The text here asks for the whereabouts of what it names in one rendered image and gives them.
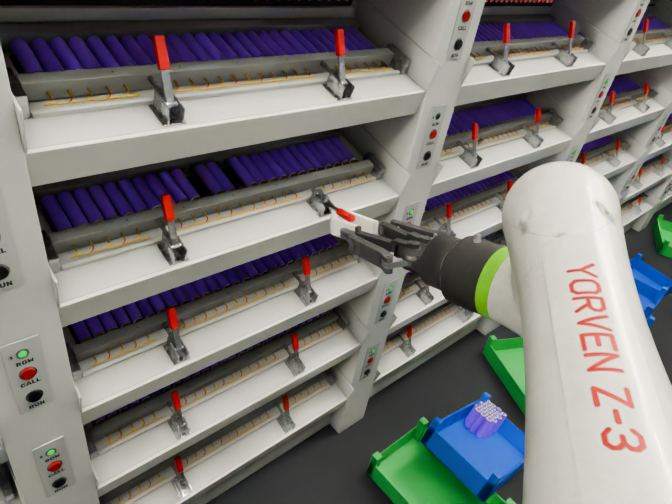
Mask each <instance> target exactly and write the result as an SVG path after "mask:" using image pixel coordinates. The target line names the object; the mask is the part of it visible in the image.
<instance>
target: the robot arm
mask: <svg viewBox="0 0 672 504"><path fill-rule="evenodd" d="M347 212H349V213H350V214H352V215H354V216H355V221H353V222H348V221H347V220H346V221H345V220H342V219H340V218H337V217H334V216H331V217H330V234H332V235H334V236H337V237H339V238H341V239H344V240H346V241H349V252H351V253H353V254H355V255H357V256H358V257H360V258H362V259H364V260H366V261H368V262H370V263H372V264H374V265H375V266H377V267H379V268H380V269H381V270H382V271H383V272H384V273H385V274H392V273H393V268H398V267H403V268H404V269H405V270H408V271H414V272H417V273H418V274H419V276H420V277H421V279H422V280H423V282H424V283H425V284H427V285H429V286H431V287H434V288H436V289H438V290H441V292H442V295H443V296H444V298H445V299H446V300H448V301H450V302H452V303H454V304H457V305H458V306H460V307H462V308H464V309H467V316H468V317H473V316H474V312H475V313H477V314H479V315H482V316H484V317H486V318H488V319H491V320H493V321H495V322H497V323H499V324H501V325H503V326H505V327H507V328H508V329H510V330H512V331H513V332H515V333H516V334H518V335H519V336H521V337H522V338H523V348H524V366H525V448H524V472H523V499H522V504H672V385H671V383H670V381H669V378H668V376H667V373H666V371H665V368H664V366H663V364H662V361H661V359H660V356H659V354H658V351H657V348H656V346H655V343H654V340H653V338H652V335H651V332H650V329H649V326H648V323H647V321H646V318H645V315H644V312H643V308H642V305H641V302H640V299H639V296H638V292H637V289H636V285H635V281H634V278H633V274H632V270H631V266H630V261H629V257H628V252H627V247H626V242H625V236H624V230H623V223H622V214H621V206H620V202H619V198H618V196H617V193H616V192H615V190H614V188H613V186H612V185H611V184H610V182H609V181H608V180H607V179H606V178H605V177H604V176H603V175H602V174H600V173H599V172H597V171H596V170H594V169H592V168H591V167H588V166H586V165H583V164H580V163H575V162H568V161H558V162H551V163H546V164H543V165H540V166H537V167H535V168H533V169H531V170H530V171H528V172H527V173H525V174H524V175H522V176H521V177H520V178H519V179H518V180H517V181H516V182H515V183H514V185H513V186H512V187H511V189H510V190H509V192H508V194H507V196H506V198H505V201H504V204H503V208H502V228H503V232H504V236H505V240H506V244H507V247H506V246H503V245H500V244H497V243H494V242H491V241H487V240H484V239H481V235H480V234H476V236H467V237H464V238H463V239H461V238H458V237H455V236H452V235H449V234H447V232H445V231H437V230H431V229H428V228H424V227H421V226H417V225H414V224H410V223H407V222H403V221H399V220H396V219H392V220H390V223H388V222H386V221H381V222H378V221H376V220H374V219H371V218H368V217H365V216H362V215H359V214H357V213H354V212H351V211H347ZM398 226H399V227H398ZM378 234H379V236H378Z"/></svg>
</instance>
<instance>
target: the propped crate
mask: <svg viewBox="0 0 672 504"><path fill-rule="evenodd" d="M490 398H491V395H490V394H488V393H487V392H485V393H483V394H482V396H481V398H480V399H479V400H477V401H475V402H473V403H471V404H469V405H467V406H465V407H463V408H461V409H459V410H458V411H456V412H454V413H452V414H450V415H448V416H446V417H444V418H442V419H440V418H439V417H436V418H434V419H433V421H432V422H431V424H430V426H429V427H428V429H427V430H426V432H425V434H424V435H423V437H422V439H421V440H420V442H421V443H422V444H423V445H424V446H425V447H426V448H427V449H429V450H430V451H431V452H432V453H433V454H434V455H435V456H436V457H437V458H438V459H439V460H440V461H441V462H442V463H443V464H444V465H445V466H446V467H447V468H448V469H449V470H450V471H451V472H452V473H453V474H454V475H455V476H456V477H457V478H458V479H459V480H460V481H461V482H462V483H463V484H464V485H465V486H466V487H467V488H468V489H469V490H470V491H471V492H472V493H474V494H475V495H476V496H477V497H478V498H479V499H480V500H481V501H482V502H484V501H486V500H487V499H488V498H489V497H490V496H491V495H493V494H494V493H495V492H496V491H497V490H498V489H499V488H501V487H502V486H503V485H504V484H505V483H506V482H507V481H509V480H510V479H511V478H512V477H513V476H514V475H515V474H517V473H518V472H519V471H520V470H521V469H522V468H524V448H525V433H523V432H522V431H521V430H520V429H519V428H517V427H516V426H515V425H514V424H513V423H511V422H510V421H509V420H508V419H507V418H505V420H504V421H503V422H502V424H501V425H500V427H499V428H498V430H497V431H496V432H493V433H492V435H491V436H490V435H488V437H487V438H486V439H484V438H482V437H481V438H478V437H477V436H476V435H475V433H472V432H471V431H470V429H468V428H467V427H465V419H466V418H467V416H468V415H469V413H470V411H471V410H472V408H473V407H474V405H475V404H479V403H480V401H483V402H484V401H485V400H486V401H487V400H489V399H490Z"/></svg>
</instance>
